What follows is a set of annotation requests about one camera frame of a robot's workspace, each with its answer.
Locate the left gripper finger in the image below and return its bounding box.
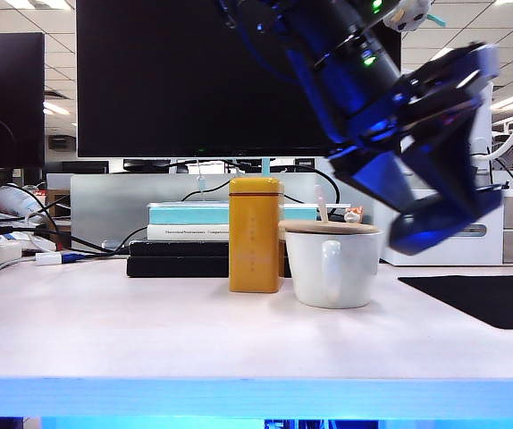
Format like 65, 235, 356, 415
331, 149, 441, 216
398, 106, 504, 224

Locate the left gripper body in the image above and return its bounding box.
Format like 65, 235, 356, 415
327, 42, 502, 158

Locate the black mouse pad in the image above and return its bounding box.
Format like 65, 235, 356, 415
397, 275, 513, 331

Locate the pale pink spoon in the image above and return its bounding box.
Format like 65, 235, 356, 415
313, 185, 330, 223

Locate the round wooden mug lid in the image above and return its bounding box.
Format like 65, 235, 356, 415
277, 219, 381, 236

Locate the white desk organizer box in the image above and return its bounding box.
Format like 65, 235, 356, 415
371, 189, 513, 268

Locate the purple white plush toy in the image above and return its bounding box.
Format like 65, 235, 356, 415
383, 0, 446, 32

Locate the white ceramic mug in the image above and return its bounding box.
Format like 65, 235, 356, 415
284, 230, 383, 310

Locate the yellow tin canister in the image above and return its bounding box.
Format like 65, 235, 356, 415
228, 177, 284, 295

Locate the teal book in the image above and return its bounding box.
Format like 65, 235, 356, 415
147, 203, 319, 227

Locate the white book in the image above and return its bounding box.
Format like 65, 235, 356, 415
147, 224, 231, 242

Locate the thin black box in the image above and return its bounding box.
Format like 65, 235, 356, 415
129, 240, 231, 258

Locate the wide black box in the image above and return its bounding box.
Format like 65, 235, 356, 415
125, 256, 293, 279

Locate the large black monitor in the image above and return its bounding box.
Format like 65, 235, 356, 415
75, 0, 402, 159

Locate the white adapter with blue plug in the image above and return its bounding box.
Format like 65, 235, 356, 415
35, 252, 83, 266

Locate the white plastic bottle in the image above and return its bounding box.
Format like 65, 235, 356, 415
0, 185, 46, 218

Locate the small black monitor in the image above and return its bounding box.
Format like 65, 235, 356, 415
0, 33, 46, 171

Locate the black cable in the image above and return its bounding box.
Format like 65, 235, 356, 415
180, 164, 342, 207
71, 225, 150, 257

